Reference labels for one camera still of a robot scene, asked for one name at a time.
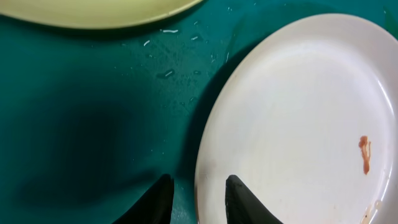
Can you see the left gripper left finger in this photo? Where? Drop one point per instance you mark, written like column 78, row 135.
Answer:
column 155, row 205

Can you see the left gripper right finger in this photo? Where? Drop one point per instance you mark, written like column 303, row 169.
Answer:
column 243, row 207

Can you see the white plate with ketchup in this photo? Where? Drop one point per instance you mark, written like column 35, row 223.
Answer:
column 308, row 121

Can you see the teal plastic tray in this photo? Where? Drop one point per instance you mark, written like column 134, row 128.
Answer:
column 90, row 119

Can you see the yellow-green plate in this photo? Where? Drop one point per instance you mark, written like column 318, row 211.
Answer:
column 94, row 14

